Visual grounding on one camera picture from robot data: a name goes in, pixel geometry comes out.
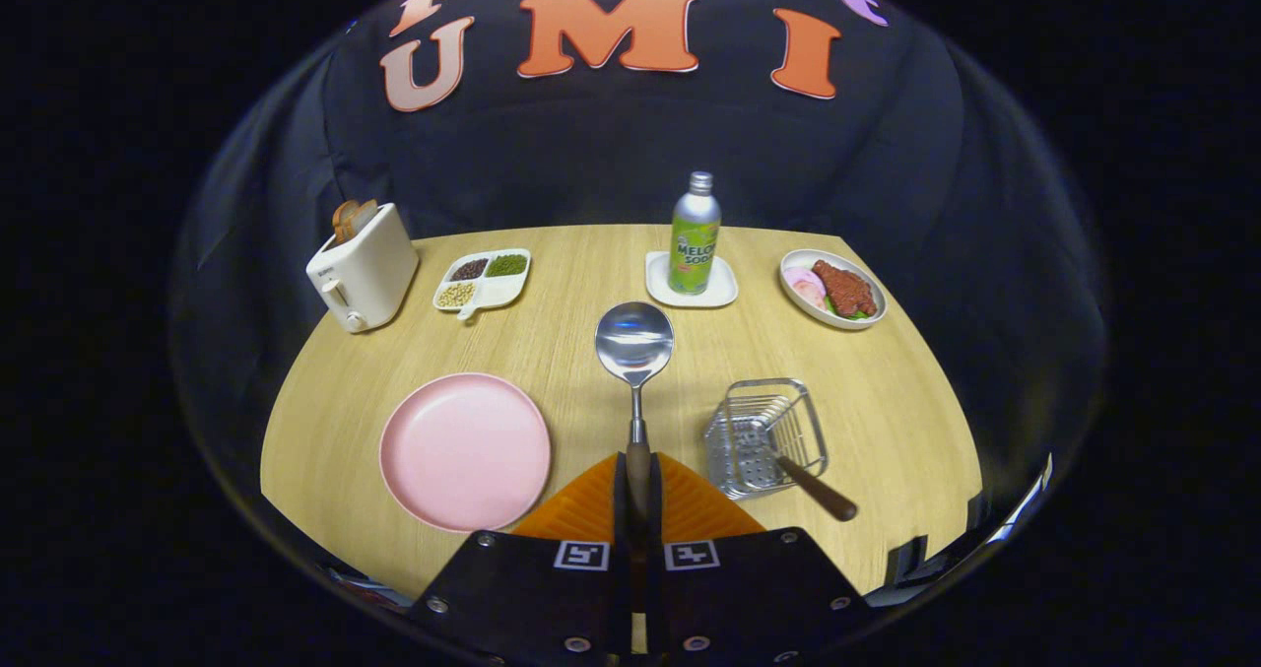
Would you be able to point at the green soda bottle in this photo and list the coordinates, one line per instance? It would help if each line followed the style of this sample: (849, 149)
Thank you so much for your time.
(695, 248)

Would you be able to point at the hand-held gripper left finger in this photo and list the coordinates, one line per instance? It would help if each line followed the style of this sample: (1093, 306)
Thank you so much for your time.
(623, 519)

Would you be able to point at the pile of green beans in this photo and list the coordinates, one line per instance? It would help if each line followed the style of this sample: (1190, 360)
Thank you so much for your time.
(506, 265)

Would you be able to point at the green lettuce leaf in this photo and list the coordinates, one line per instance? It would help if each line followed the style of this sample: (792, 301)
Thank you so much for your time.
(847, 313)

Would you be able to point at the pile of pale soybeans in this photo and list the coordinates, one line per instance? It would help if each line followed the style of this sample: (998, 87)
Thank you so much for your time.
(456, 295)

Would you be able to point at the metal mesh basket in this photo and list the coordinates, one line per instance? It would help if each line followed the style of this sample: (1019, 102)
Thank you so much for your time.
(734, 452)

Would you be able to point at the white oval plate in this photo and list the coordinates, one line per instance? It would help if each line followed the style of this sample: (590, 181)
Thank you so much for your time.
(800, 307)

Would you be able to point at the toasted bread slices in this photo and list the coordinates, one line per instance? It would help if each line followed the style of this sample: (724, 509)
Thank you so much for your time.
(353, 221)

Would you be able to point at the white square coaster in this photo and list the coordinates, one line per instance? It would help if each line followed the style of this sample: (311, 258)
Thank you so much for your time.
(726, 295)

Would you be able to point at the red-brown meat piece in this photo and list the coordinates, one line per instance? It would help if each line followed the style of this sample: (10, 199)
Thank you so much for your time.
(844, 290)

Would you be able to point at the pile of dark beans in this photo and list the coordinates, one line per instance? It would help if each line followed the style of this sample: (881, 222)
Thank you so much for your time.
(469, 270)

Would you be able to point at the white toaster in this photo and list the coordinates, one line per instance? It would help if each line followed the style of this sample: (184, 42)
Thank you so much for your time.
(369, 273)

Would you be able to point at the white divided snack dish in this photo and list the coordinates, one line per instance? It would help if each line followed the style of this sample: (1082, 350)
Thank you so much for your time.
(497, 291)

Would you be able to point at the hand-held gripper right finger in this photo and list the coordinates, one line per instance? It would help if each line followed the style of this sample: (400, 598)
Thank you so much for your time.
(654, 519)

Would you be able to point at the pink round plate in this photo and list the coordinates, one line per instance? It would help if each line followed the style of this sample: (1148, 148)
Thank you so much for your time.
(463, 450)

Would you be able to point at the pink ham slices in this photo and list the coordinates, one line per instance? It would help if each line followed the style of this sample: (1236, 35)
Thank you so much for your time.
(803, 286)

